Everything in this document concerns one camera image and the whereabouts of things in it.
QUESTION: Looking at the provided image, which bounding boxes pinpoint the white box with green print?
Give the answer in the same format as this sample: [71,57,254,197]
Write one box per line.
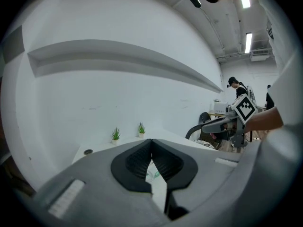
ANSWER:
[145,163,164,183]

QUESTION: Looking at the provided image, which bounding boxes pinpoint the dark wicker tub chair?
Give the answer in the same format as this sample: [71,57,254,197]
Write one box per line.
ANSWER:
[185,111,228,149]

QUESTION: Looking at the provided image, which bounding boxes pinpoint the small potted green plant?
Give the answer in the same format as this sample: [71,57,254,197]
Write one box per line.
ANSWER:
[111,127,122,146]
[137,122,146,139]

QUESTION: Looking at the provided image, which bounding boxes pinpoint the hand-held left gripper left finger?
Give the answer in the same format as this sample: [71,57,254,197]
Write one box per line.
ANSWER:
[33,138,171,227]

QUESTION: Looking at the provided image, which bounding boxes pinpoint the person's right hand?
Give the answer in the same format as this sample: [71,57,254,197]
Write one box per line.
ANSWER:
[209,123,229,140]

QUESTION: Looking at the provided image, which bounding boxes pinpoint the white square table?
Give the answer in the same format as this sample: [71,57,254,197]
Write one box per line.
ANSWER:
[71,128,220,210]

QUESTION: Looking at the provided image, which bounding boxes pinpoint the person's right forearm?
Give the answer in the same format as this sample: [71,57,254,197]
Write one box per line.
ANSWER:
[244,105,284,132]

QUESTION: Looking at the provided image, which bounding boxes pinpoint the floral patterned seat cushion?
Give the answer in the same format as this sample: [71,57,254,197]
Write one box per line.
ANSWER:
[194,139,215,149]

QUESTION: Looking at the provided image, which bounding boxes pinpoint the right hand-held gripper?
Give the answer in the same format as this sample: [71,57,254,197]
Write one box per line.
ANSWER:
[201,94,258,148]

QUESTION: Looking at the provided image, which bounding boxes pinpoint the person's white shirt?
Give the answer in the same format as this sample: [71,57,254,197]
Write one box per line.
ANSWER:
[241,0,303,227]

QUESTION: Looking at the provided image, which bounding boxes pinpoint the ceiling air vent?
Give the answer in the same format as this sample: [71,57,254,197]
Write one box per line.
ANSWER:
[250,49,273,62]

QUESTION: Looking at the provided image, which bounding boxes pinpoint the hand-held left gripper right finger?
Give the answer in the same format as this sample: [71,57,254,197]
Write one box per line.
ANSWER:
[151,139,244,225]

